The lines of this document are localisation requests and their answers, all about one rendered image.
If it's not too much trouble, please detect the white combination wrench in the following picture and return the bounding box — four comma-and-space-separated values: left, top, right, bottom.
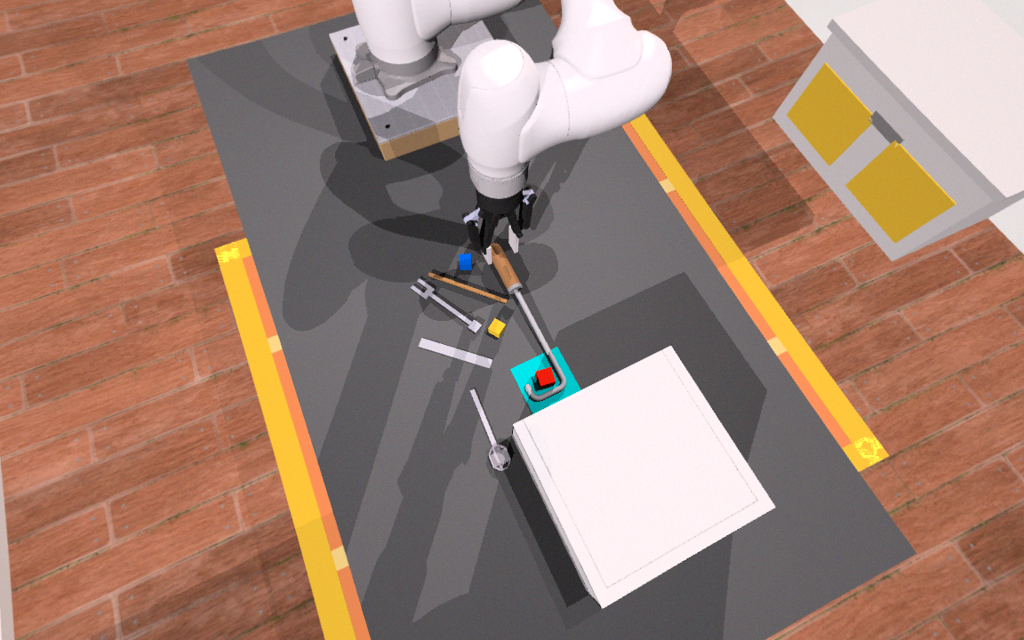
411, 278, 482, 334

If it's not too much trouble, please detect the red block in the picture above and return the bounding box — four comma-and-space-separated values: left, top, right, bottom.
535, 367, 556, 389

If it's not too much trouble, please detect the teal square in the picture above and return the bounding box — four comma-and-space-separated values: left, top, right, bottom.
510, 347, 581, 414

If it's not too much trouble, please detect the white flat bar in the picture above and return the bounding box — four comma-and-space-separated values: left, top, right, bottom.
419, 338, 492, 369

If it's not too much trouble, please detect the orange flat bar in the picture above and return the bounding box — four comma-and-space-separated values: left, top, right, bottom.
428, 272, 508, 304

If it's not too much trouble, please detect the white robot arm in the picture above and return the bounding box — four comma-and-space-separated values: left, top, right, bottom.
351, 0, 672, 199

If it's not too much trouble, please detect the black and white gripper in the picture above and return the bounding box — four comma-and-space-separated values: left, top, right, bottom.
461, 186, 537, 265

